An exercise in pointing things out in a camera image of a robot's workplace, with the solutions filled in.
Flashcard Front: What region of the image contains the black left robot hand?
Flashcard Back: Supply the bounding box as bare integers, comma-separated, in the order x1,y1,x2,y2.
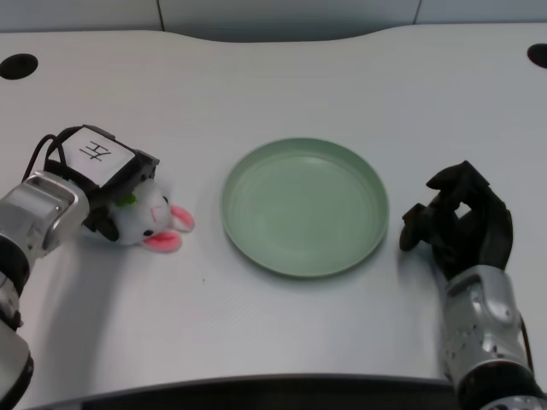
44,124,161,243

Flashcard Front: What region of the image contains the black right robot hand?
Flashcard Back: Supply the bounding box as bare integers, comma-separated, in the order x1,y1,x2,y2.
398,160,514,281

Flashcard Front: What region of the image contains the white rabbit plush doll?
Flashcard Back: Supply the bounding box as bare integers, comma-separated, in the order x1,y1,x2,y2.
109,179,196,255

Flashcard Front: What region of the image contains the green round plate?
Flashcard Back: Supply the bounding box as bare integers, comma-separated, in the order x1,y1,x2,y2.
220,137,390,280

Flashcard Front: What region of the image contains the black table cable grommet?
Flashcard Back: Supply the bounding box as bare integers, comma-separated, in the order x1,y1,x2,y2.
0,53,39,79
526,43,547,69

